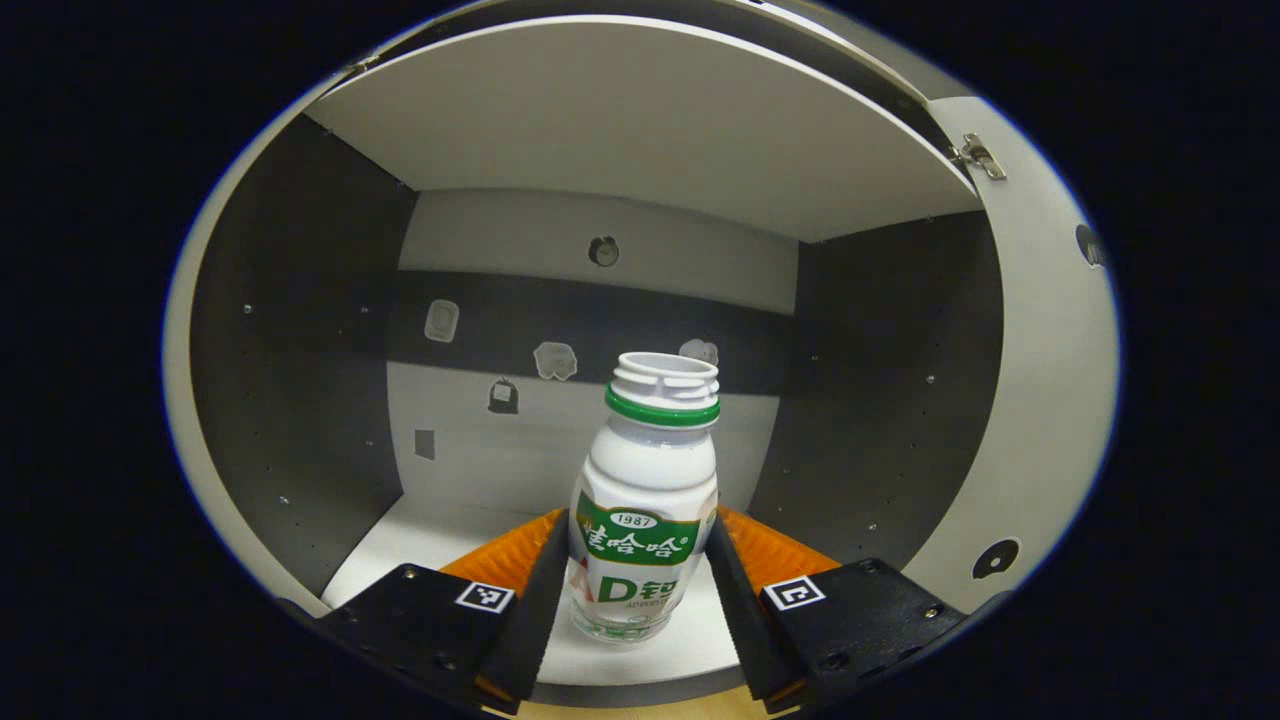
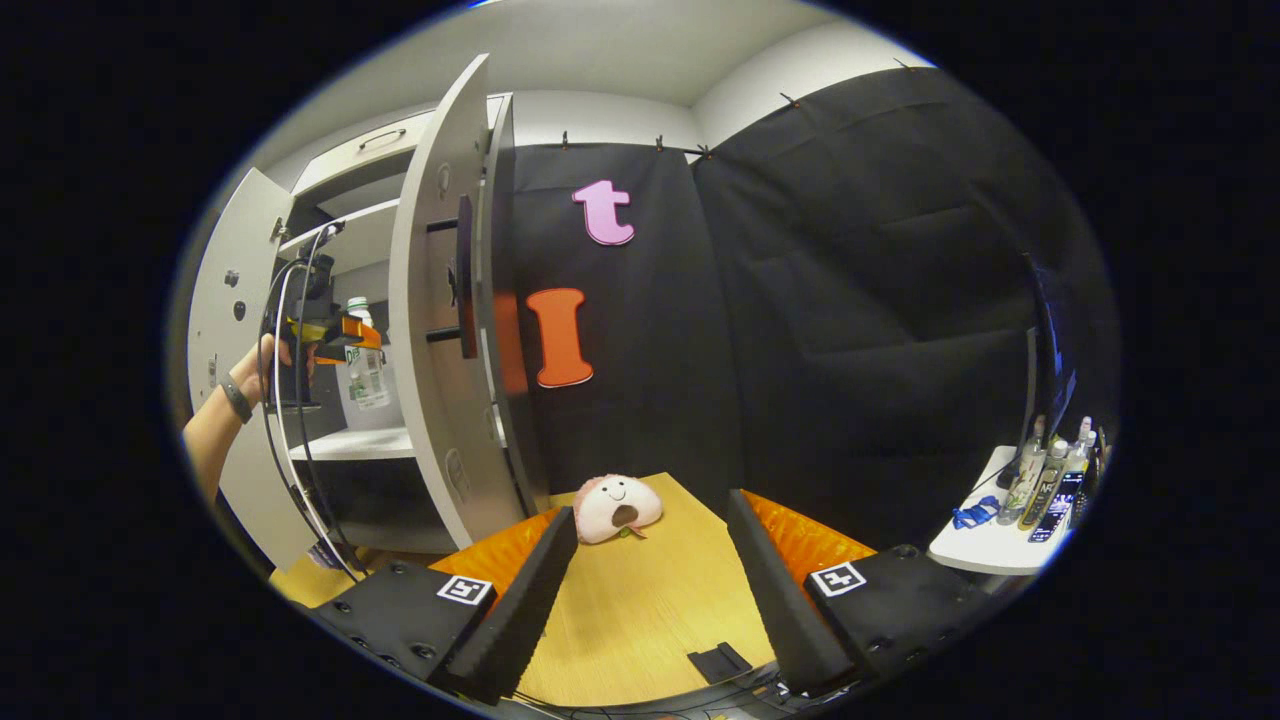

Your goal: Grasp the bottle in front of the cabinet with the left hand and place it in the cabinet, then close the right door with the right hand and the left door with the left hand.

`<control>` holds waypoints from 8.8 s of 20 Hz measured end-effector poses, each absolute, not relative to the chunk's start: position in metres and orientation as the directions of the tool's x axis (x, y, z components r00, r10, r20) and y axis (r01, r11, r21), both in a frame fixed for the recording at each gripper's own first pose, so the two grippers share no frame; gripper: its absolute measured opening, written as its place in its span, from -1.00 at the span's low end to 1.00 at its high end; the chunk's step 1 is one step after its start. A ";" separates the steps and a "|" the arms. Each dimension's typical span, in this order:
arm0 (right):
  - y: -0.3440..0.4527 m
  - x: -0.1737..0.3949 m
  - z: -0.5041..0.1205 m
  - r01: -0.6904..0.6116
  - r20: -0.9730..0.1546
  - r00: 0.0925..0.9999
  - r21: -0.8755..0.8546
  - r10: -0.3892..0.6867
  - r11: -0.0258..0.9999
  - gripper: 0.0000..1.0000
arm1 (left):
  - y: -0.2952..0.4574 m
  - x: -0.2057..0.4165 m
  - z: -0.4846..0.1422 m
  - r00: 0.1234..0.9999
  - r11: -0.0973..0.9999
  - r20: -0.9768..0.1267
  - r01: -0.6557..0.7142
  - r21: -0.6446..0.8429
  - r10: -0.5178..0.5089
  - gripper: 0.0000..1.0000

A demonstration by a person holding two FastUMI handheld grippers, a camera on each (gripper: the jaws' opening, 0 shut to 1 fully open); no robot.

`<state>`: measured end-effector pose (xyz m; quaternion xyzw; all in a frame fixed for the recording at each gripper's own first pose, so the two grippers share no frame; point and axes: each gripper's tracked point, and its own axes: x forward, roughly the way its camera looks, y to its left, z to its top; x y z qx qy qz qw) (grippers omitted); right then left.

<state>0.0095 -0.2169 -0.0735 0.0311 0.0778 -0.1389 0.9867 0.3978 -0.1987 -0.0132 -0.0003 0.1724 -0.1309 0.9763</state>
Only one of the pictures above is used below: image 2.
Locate white side table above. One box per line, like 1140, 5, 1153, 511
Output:
928, 445, 1076, 576

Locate small black plastic block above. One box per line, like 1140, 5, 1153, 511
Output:
687, 642, 753, 686

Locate pink white plush toy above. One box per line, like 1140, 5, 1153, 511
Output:
572, 474, 664, 546

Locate black wristband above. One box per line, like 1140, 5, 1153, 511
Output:
218, 373, 254, 425

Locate black flat packet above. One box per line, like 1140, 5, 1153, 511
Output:
1030, 470, 1086, 544

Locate black backdrop cloth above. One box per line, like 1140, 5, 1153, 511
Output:
490, 65, 1121, 551

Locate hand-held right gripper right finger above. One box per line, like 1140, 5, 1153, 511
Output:
727, 488, 1001, 699

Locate white cable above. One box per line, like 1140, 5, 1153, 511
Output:
272, 225, 356, 576

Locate white cabinet door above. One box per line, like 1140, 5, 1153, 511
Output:
185, 168, 321, 571
388, 53, 551, 551

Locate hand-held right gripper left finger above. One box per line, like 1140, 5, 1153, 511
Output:
310, 505, 581, 706

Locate clear plastic bottle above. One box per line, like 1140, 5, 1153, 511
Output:
998, 415, 1046, 526

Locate black door handle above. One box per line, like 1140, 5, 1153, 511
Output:
425, 195, 478, 359

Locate black cable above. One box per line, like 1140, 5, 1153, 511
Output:
258, 225, 366, 581

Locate white open cabinet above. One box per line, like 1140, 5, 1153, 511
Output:
275, 95, 441, 556

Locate white green drink bottle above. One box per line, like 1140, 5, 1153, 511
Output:
343, 296, 393, 411

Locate white cabinet drawer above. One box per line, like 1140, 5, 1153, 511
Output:
290, 110, 436, 201

